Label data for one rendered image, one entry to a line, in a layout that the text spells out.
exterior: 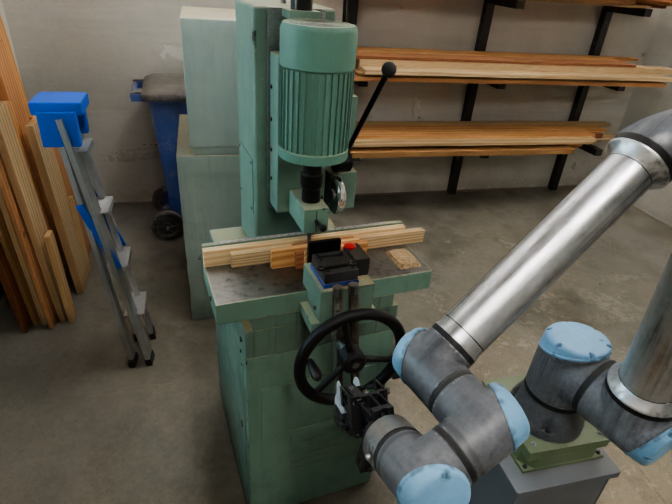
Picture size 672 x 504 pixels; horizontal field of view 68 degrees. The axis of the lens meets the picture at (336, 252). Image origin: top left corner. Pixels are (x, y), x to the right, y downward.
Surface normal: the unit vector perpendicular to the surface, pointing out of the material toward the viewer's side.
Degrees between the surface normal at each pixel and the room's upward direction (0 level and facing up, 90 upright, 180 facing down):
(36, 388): 0
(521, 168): 90
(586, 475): 0
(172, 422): 0
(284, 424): 90
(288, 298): 90
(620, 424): 98
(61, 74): 90
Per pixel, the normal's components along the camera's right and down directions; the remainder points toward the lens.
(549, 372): -0.86, 0.19
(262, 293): 0.07, -0.86
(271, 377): 0.37, 0.49
